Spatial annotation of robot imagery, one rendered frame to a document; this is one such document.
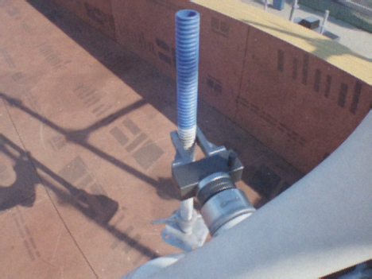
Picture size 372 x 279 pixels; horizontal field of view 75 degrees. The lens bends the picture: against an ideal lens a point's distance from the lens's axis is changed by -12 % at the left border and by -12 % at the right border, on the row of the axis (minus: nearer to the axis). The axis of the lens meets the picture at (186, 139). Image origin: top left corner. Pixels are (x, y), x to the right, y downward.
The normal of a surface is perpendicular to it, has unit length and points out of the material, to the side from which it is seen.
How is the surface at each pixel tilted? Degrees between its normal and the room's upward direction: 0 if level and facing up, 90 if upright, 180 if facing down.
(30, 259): 0
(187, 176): 0
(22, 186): 0
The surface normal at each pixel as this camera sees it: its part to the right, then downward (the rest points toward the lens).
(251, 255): -0.76, -0.06
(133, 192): 0.00, -0.68
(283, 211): -0.87, -0.44
